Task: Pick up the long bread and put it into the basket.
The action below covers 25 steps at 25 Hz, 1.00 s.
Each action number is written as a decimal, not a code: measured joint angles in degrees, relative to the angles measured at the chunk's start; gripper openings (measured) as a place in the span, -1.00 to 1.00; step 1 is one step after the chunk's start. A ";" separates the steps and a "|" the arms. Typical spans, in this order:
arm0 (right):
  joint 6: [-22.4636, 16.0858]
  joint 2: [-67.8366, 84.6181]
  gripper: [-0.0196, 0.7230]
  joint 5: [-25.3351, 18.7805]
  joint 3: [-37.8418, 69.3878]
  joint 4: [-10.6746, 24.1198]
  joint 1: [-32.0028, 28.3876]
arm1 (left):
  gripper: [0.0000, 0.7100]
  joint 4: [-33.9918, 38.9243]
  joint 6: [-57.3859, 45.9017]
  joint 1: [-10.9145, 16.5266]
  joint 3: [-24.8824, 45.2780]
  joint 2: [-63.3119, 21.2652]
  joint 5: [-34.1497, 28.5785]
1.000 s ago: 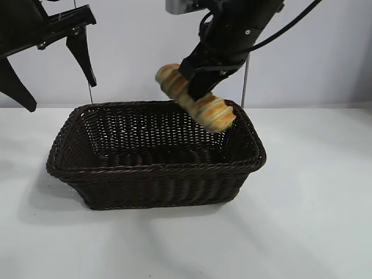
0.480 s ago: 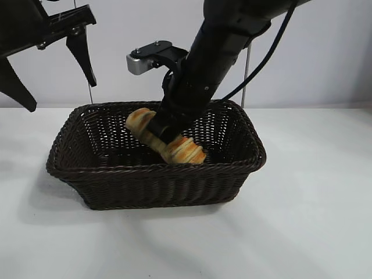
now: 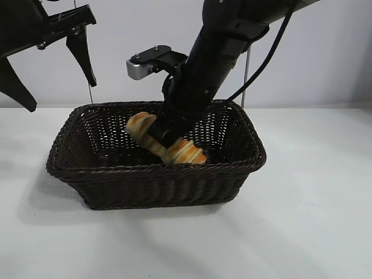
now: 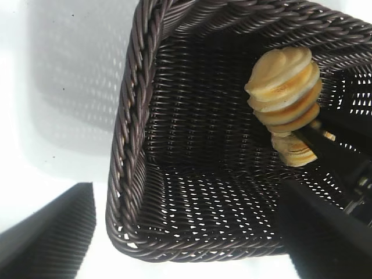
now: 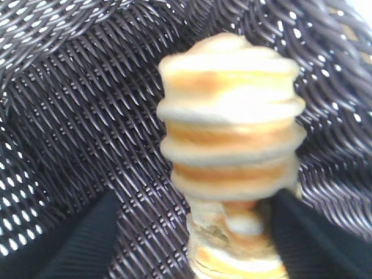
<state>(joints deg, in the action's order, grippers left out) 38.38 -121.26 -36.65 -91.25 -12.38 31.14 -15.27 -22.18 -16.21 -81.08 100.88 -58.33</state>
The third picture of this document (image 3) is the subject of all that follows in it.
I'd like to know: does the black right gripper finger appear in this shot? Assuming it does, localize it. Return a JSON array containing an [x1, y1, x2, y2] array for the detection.
[[149, 117, 183, 149]]

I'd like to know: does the dark brown wicker basket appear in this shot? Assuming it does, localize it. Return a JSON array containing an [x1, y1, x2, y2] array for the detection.
[[45, 99, 267, 211]]

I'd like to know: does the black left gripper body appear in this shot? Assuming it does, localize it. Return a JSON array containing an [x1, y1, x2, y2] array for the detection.
[[0, 0, 97, 58]]

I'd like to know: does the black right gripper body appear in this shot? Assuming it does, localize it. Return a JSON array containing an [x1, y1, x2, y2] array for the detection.
[[158, 62, 223, 140]]

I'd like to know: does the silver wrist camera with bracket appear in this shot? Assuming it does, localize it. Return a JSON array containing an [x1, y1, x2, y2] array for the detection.
[[126, 45, 188, 81]]

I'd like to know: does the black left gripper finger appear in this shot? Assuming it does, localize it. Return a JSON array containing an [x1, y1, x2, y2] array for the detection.
[[65, 26, 98, 88], [0, 55, 38, 113]]

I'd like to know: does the long striped bread loaf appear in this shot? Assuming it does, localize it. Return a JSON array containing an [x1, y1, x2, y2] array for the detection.
[[126, 112, 208, 165]]

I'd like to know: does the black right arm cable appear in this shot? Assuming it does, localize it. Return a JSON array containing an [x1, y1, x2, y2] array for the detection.
[[223, 4, 294, 102]]

